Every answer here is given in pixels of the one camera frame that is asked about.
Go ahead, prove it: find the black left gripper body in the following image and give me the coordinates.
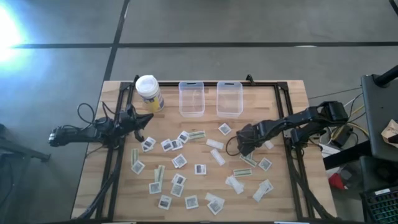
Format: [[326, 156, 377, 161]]
[[113, 116, 143, 138]]

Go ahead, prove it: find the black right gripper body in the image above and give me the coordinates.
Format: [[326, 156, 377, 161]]
[[238, 123, 266, 147]]

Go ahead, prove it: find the yellow disinfecting wipes canister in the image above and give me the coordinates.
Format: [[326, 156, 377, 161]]
[[135, 74, 165, 113]]

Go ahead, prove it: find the clear plastic bin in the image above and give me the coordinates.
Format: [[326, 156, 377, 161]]
[[178, 81, 206, 118], [216, 81, 244, 119]]

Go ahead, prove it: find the white paper sheet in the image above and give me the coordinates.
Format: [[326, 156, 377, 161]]
[[319, 143, 343, 159]]

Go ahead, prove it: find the black power brick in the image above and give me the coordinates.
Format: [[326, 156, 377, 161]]
[[331, 124, 354, 147]]

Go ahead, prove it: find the black cart leg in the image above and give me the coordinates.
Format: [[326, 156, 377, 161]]
[[322, 139, 374, 170]]

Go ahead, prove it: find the red object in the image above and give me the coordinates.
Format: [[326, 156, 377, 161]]
[[328, 173, 348, 190]]

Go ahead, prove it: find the black floor stand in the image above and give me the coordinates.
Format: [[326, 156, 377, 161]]
[[0, 123, 52, 224]]

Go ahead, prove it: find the dark grey cart top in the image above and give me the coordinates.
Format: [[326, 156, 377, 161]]
[[360, 73, 398, 162]]

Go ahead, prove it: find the brown paper bag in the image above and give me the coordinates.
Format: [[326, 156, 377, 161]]
[[381, 119, 398, 149]]

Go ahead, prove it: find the black pole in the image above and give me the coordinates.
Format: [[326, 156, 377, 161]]
[[374, 64, 398, 88]]

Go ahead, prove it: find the black plastic crate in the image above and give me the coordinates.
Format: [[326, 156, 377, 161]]
[[359, 185, 398, 224]]

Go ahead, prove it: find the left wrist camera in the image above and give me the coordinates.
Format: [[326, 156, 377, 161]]
[[123, 104, 137, 119]]

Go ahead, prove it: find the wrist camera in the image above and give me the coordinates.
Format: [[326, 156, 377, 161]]
[[123, 104, 137, 119], [236, 139, 252, 156]]

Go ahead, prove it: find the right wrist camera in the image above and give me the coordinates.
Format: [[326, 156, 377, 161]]
[[236, 139, 252, 156]]

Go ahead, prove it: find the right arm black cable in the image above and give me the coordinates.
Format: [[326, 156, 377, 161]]
[[225, 135, 242, 157]]

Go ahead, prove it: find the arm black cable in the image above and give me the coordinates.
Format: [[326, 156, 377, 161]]
[[225, 135, 242, 157], [76, 102, 108, 125]]

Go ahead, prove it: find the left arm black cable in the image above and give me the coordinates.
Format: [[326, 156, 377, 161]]
[[76, 102, 108, 125]]

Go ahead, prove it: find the yellow cable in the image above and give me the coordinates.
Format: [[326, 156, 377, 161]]
[[331, 104, 371, 141]]

